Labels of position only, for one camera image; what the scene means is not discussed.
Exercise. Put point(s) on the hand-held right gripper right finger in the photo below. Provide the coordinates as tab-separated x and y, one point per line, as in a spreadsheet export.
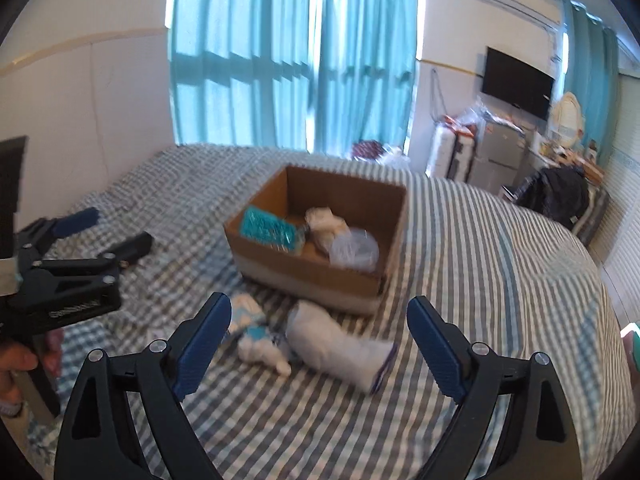
437	347

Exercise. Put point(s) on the narrow teal curtain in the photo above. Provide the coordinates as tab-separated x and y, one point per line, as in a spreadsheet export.
592	60

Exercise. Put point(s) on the small white blue toy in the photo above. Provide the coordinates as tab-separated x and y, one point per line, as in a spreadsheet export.
262	347

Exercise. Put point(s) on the white plastic bag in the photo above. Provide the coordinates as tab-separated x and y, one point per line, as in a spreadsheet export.
396	159

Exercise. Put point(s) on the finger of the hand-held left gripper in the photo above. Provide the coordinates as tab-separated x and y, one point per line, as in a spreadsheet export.
131	246
75	221

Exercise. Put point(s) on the white crumpled cloth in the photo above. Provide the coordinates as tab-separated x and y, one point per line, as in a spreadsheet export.
325	222

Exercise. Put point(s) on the white standing fan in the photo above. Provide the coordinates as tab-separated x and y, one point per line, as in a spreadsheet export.
567	112

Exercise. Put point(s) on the cluttered wooden desk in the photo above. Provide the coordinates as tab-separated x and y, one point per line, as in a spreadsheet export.
585	160

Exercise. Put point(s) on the white paper roll pack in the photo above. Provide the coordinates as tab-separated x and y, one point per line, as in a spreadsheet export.
450	152

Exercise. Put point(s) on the black jacket on chair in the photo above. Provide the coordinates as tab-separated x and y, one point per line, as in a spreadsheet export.
555	195

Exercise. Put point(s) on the clear plastic bag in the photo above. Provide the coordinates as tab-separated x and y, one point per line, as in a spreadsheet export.
356	250

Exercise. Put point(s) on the black wall television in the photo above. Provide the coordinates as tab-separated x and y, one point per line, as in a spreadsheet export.
517	82

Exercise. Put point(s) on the clear plastic bags pile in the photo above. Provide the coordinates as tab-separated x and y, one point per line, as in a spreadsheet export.
480	115

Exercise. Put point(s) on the grey small fridge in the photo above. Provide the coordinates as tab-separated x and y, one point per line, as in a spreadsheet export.
500	160

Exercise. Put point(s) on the red patterned bag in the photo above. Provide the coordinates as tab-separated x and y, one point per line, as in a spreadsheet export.
366	150

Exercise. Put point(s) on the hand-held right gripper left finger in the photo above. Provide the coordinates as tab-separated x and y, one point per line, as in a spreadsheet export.
202	345

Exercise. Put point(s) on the person's left hand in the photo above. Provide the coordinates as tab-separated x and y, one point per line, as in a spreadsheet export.
17	359

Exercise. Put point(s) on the wide teal window curtain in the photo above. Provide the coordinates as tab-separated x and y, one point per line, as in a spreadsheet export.
295	60

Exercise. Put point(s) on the brown cardboard box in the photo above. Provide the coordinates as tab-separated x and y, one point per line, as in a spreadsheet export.
310	280

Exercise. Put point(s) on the teal patterned packet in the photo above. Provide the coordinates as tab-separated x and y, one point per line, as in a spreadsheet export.
270	230

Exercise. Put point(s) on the white and teal cloth bundle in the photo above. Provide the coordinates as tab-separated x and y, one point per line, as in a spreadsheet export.
247	312

